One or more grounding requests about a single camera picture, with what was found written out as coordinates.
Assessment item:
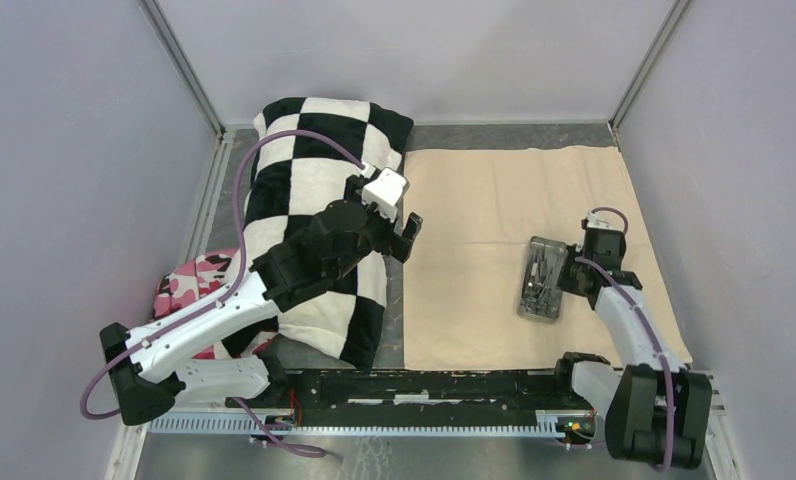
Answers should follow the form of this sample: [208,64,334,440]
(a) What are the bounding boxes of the metal surgical instrument tray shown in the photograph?
[516,235,570,324]

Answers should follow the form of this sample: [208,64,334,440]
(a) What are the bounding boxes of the beige surgical wrap cloth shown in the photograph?
[402,146,691,370]

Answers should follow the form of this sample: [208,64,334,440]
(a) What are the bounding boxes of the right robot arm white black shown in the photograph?
[551,214,713,471]

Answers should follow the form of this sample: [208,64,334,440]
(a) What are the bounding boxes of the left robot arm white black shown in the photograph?
[90,168,422,426]

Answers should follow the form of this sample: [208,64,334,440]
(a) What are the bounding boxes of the surgical instruments in tray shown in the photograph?
[523,243,564,314]

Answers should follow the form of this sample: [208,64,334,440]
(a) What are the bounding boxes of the black white checkered blanket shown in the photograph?
[216,97,414,370]

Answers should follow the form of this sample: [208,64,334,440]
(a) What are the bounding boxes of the pink camouflage cloth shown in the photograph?
[151,248,280,362]

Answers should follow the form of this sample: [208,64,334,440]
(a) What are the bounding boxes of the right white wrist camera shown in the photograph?
[581,212,616,231]

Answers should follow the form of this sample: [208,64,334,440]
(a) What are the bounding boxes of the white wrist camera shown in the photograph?
[360,163,410,223]
[581,212,616,231]

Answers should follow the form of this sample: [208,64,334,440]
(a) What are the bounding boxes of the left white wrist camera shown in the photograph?
[360,163,410,223]

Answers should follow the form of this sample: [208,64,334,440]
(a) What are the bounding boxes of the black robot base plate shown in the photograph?
[246,369,591,428]

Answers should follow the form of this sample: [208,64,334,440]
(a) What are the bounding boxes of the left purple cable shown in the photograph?
[79,129,373,460]

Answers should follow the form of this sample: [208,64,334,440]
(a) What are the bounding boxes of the white toothed cable rail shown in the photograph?
[147,412,595,440]

